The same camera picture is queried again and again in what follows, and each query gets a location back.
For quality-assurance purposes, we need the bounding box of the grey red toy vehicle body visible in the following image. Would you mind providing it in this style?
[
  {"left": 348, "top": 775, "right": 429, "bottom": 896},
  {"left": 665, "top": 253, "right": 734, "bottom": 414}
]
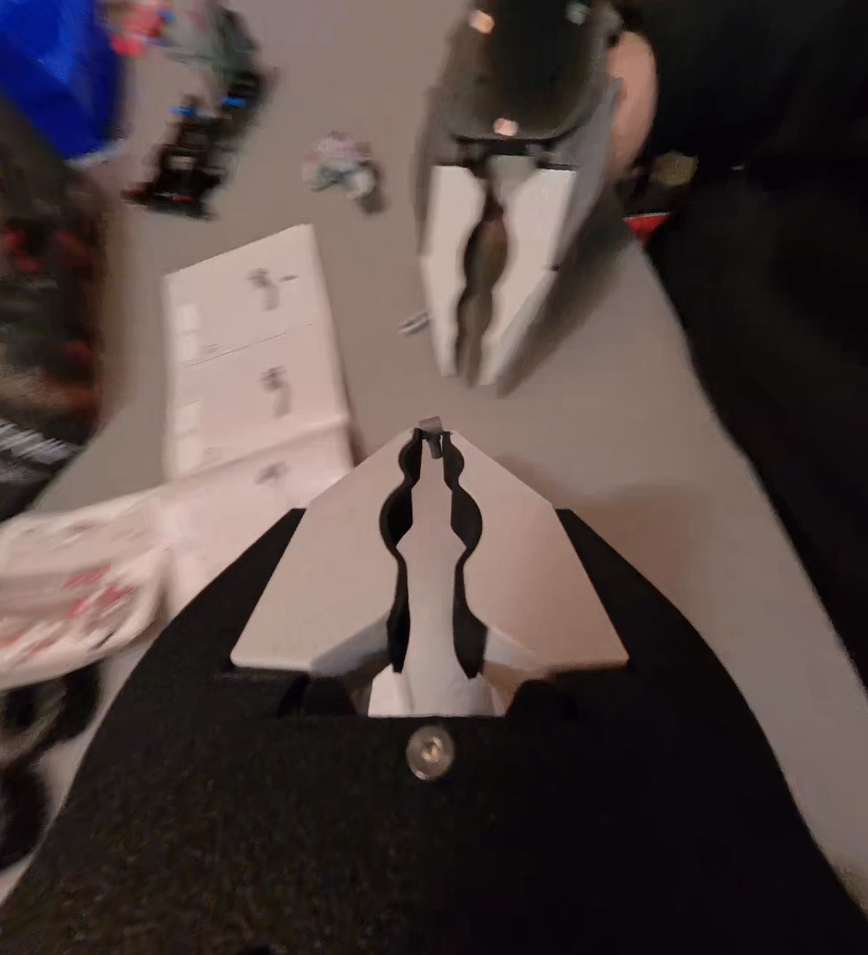
[{"left": 301, "top": 130, "right": 389, "bottom": 216}]

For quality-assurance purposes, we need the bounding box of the red grey sticker sheet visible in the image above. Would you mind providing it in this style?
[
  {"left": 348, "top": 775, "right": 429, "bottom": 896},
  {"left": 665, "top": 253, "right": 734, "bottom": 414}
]
[{"left": 0, "top": 488, "right": 174, "bottom": 695}]

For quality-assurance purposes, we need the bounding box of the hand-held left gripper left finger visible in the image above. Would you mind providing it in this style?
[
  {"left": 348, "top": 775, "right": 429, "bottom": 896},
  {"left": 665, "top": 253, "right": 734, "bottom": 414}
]
[{"left": 229, "top": 427, "right": 424, "bottom": 713}]

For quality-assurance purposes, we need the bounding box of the person's right hand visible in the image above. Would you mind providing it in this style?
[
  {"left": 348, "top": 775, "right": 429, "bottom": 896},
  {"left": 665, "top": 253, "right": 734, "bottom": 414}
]
[{"left": 606, "top": 33, "right": 660, "bottom": 176}]

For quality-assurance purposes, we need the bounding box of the person's right forearm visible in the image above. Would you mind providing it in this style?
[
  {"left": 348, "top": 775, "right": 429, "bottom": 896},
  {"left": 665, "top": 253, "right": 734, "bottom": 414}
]
[{"left": 628, "top": 0, "right": 868, "bottom": 195}]

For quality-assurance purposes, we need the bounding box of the blue plastic bin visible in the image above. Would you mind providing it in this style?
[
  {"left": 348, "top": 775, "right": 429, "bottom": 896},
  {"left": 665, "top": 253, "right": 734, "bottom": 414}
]
[{"left": 0, "top": 0, "right": 125, "bottom": 161}]

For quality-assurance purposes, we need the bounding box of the open instruction booklet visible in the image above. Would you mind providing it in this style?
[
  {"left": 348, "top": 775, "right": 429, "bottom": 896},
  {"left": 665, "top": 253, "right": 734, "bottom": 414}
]
[{"left": 160, "top": 224, "right": 356, "bottom": 620}]

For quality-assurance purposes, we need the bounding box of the black toy set box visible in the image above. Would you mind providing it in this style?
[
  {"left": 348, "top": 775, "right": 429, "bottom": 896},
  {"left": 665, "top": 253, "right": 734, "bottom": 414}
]
[{"left": 0, "top": 60, "right": 114, "bottom": 523}]

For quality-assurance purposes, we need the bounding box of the black toy car chassis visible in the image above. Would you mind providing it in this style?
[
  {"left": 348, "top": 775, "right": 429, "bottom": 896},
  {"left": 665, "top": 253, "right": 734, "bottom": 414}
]
[{"left": 122, "top": 0, "right": 274, "bottom": 219}]

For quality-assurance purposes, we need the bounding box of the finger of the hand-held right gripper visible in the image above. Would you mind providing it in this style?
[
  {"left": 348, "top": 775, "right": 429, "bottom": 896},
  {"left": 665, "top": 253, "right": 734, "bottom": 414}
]
[
  {"left": 418, "top": 164, "right": 495, "bottom": 378},
  {"left": 477, "top": 168, "right": 581, "bottom": 386}
]

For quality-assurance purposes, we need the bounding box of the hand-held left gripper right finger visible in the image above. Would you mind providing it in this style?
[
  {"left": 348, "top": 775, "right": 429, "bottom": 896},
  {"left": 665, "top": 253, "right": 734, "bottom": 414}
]
[{"left": 441, "top": 431, "right": 630, "bottom": 716}]

